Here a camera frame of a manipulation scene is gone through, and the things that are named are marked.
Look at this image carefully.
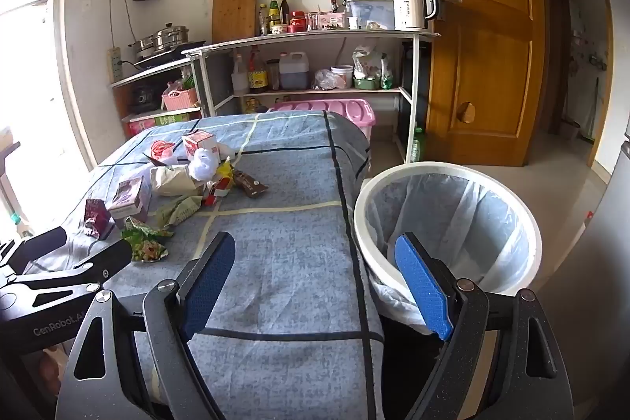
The black electric cooker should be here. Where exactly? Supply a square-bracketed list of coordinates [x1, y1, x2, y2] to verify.
[130, 83, 163, 113]

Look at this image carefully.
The white plastic waste bin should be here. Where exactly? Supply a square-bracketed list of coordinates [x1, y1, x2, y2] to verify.
[353, 161, 543, 337]

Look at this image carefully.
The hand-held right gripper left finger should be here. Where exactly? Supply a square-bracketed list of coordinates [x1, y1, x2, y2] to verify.
[56, 231, 237, 420]

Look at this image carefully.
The green snack bag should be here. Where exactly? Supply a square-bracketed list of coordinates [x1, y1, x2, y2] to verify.
[120, 217, 174, 263]

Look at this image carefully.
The white plastic bottle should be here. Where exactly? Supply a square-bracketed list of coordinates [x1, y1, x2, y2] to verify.
[231, 53, 248, 95]

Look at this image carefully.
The small red white packet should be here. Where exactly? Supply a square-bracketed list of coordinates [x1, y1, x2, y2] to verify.
[202, 179, 232, 207]

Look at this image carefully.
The person's left hand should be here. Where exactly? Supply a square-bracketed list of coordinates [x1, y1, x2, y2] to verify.
[42, 347, 69, 384]

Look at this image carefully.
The black induction cooker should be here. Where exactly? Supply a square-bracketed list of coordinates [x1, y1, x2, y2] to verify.
[133, 40, 208, 69]

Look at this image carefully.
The stainless steel steamer pot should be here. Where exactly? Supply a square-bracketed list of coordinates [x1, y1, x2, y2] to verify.
[129, 23, 191, 57]

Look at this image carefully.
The green beige wrapper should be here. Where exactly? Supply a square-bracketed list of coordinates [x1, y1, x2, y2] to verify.
[155, 196, 204, 229]

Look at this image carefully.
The blue-grey checked blanket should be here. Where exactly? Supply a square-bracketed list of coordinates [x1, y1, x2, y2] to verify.
[74, 110, 385, 420]

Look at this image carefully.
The clear plastic storage box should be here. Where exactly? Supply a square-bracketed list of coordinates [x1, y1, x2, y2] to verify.
[346, 0, 396, 30]

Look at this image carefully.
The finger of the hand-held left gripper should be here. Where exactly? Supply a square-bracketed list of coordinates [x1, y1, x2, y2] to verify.
[10, 240, 133, 310]
[7, 226, 68, 276]

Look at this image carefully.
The jerry can with dark liquid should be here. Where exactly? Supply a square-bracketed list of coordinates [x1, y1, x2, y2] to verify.
[279, 51, 310, 90]

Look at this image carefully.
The dark red packet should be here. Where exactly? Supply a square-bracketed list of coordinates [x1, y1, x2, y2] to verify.
[83, 198, 115, 239]

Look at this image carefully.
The pink lidded storage box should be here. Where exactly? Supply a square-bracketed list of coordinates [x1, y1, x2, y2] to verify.
[272, 99, 377, 140]

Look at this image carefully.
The white electric kettle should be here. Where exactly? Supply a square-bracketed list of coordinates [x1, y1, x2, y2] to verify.
[393, 0, 439, 31]

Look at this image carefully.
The crumpled clear plastic bag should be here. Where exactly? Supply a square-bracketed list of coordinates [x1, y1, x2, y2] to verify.
[312, 69, 345, 91]

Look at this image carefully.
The grey refrigerator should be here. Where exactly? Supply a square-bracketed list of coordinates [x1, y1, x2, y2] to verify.
[593, 139, 630, 229]

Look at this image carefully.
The small white shelf unit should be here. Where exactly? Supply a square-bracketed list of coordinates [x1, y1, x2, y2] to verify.
[111, 56, 205, 138]

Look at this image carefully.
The wooden cutting board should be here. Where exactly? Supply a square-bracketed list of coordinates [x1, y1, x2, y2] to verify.
[211, 0, 258, 44]

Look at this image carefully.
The pink woven basket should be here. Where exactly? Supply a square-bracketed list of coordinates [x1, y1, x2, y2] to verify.
[162, 87, 198, 112]

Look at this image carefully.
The large white shelf unit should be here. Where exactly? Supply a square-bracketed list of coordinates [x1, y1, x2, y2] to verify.
[182, 30, 441, 165]

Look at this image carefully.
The wooden door frame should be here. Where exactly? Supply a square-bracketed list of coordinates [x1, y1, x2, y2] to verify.
[546, 0, 616, 170]

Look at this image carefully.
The red strawberry milk carton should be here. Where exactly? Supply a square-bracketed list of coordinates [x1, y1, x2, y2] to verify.
[182, 131, 221, 161]

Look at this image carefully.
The wooden door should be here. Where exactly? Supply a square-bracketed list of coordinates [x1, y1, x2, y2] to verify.
[421, 0, 547, 167]

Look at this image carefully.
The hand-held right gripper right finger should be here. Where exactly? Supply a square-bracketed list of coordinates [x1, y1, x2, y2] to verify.
[394, 231, 576, 420]

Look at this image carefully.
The beige paper bag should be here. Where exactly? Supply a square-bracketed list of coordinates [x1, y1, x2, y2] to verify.
[150, 165, 205, 197]

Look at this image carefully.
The brown foil wrapper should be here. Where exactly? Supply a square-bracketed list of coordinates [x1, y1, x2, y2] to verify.
[231, 169, 269, 198]

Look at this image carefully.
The red green cardboard box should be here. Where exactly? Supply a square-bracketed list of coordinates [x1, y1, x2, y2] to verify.
[128, 111, 202, 136]

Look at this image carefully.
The green plastic bottle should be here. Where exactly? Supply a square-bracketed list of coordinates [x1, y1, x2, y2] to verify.
[410, 127, 425, 164]

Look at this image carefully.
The red label soy sauce bottle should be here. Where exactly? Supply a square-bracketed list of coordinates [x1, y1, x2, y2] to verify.
[247, 46, 269, 93]

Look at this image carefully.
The white foam fruit net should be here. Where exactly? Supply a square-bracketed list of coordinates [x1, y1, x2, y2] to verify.
[189, 149, 220, 181]

